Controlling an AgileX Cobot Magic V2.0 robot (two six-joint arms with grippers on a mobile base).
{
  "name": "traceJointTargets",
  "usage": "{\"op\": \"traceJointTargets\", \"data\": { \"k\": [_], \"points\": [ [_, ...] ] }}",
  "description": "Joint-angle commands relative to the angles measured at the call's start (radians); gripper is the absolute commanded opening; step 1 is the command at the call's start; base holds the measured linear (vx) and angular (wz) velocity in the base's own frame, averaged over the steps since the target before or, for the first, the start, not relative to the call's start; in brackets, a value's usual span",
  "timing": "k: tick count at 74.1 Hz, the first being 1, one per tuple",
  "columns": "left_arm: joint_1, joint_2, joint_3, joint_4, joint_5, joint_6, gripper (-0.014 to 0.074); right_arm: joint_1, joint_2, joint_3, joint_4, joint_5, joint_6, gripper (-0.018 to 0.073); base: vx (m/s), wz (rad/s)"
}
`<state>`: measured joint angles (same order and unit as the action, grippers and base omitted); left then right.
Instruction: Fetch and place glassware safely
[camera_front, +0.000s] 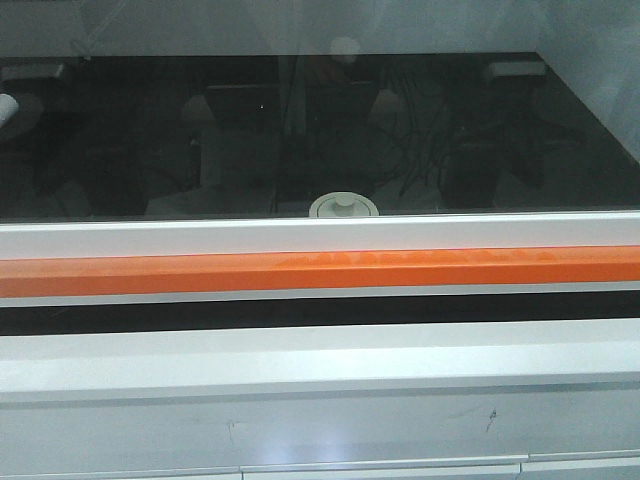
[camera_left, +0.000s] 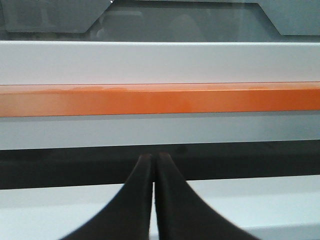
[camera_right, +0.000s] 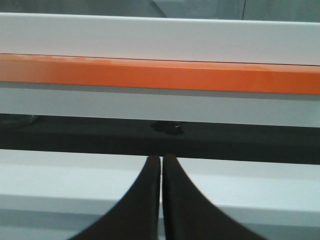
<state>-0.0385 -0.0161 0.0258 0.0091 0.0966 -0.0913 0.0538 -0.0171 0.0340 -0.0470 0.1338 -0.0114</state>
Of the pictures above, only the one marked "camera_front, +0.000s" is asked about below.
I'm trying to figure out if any orange sash handle bar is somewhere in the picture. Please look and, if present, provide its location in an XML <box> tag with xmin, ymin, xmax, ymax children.
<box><xmin>1</xmin><ymin>246</ymin><xmax>639</xmax><ymax>299</ymax></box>

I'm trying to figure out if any rolled black poster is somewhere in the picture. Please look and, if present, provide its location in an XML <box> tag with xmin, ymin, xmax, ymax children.
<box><xmin>0</xmin><ymin>93</ymin><xmax>19</xmax><ymax>127</ymax></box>

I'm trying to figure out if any glass jar with white lid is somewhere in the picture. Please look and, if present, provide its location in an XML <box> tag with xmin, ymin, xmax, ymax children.
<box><xmin>309</xmin><ymin>192</ymin><xmax>379</xmax><ymax>218</ymax></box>

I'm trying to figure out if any glass sash window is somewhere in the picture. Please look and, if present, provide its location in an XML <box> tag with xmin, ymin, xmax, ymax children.
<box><xmin>1</xmin><ymin>52</ymin><xmax>639</xmax><ymax>223</ymax></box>

